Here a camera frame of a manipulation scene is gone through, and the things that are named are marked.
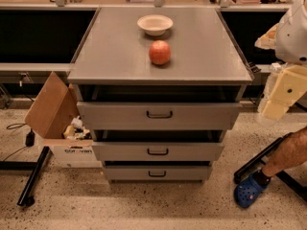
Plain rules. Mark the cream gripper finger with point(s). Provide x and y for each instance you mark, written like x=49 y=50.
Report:
x=284 y=87
x=267 y=40

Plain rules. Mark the grey drawer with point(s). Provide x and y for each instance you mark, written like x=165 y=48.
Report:
x=157 y=151
x=151 y=173
x=158 y=116

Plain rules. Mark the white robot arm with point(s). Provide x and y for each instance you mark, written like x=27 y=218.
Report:
x=291 y=37

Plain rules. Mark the grey drawer cabinet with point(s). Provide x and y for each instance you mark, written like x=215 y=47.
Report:
x=114 y=67

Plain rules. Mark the grey top drawer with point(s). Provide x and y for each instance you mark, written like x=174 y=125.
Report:
x=158 y=116

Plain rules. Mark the grey bottom drawer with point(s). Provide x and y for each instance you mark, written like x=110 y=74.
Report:
x=151 y=173

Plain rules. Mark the open cardboard box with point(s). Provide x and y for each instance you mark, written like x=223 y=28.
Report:
x=52 y=117

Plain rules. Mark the person's bare leg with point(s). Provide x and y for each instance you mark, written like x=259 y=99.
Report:
x=292 y=152

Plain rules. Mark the black chair base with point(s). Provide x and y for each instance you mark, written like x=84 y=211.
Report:
x=292 y=152

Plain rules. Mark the red apple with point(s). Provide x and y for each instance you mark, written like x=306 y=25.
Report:
x=160 y=52

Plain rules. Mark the white bowl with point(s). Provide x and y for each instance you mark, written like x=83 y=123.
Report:
x=155 y=24

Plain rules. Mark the blue croc shoe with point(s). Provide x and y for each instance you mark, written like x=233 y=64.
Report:
x=247 y=191

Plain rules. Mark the black power adapter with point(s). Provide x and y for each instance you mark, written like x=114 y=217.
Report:
x=30 y=139

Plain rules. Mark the black table leg frame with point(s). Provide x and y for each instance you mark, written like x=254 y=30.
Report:
x=26 y=198

